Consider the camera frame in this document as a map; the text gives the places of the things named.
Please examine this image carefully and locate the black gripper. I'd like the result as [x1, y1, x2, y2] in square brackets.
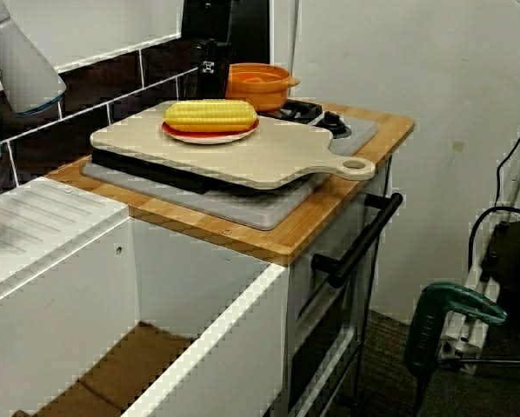
[182, 0, 236, 97]

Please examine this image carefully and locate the yellow toy corn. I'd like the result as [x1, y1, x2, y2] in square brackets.
[163, 99, 260, 134]

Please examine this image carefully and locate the red plate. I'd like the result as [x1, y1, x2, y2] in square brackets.
[161, 119, 261, 146]

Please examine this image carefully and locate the orange toy pot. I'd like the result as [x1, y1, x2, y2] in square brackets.
[224, 63, 301, 113]

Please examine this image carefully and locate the black kitchen side panel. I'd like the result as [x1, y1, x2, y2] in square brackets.
[210, 0, 272, 103]

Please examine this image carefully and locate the black burner grate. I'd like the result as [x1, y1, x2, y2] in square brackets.
[263, 98, 324, 121]
[90, 147, 322, 196]

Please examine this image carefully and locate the wooden cutting board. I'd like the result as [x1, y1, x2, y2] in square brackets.
[90, 100, 377, 191]

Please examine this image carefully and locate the black stove knob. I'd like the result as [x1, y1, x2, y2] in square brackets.
[314, 110, 352, 140]

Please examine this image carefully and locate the dark tile backsplash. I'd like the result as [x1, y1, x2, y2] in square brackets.
[0, 32, 217, 188]

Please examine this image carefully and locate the grey stove top panel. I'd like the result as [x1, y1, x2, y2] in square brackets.
[80, 111, 379, 231]

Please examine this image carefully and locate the wooden kitchen countertop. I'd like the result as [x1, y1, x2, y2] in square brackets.
[46, 102, 417, 267]

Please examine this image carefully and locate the white oven door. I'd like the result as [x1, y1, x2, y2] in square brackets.
[285, 190, 391, 417]

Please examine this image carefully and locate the white toy sink unit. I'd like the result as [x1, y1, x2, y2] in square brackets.
[0, 175, 291, 417]

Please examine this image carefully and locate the brown cardboard sheet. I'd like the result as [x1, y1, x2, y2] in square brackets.
[11, 320, 196, 417]

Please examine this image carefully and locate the green handheld tool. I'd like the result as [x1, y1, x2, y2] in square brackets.
[403, 281, 508, 383]

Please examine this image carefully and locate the dark equipment box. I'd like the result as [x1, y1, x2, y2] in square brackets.
[481, 216, 520, 314]

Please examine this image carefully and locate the black oven door handle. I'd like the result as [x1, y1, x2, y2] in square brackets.
[310, 192, 403, 288]

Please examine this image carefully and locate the black wall cable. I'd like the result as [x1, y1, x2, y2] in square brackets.
[466, 103, 520, 273]

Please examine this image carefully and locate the aluminium extrusion frame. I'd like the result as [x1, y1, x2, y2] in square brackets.
[442, 125, 520, 377]

